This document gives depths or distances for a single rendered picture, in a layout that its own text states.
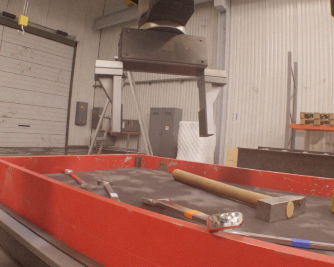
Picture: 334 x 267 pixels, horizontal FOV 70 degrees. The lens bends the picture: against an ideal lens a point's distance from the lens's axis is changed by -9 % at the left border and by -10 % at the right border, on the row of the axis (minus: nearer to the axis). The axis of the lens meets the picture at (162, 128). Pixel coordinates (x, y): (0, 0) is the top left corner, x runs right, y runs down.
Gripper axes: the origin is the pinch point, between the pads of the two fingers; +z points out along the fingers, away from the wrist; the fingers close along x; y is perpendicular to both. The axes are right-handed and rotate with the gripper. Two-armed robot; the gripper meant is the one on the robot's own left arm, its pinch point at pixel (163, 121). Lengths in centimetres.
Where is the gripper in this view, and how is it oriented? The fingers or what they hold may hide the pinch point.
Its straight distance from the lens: 38.1
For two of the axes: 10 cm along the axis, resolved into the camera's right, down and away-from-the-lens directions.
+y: -2.6, 1.6, 9.5
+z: 0.2, 9.9, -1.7
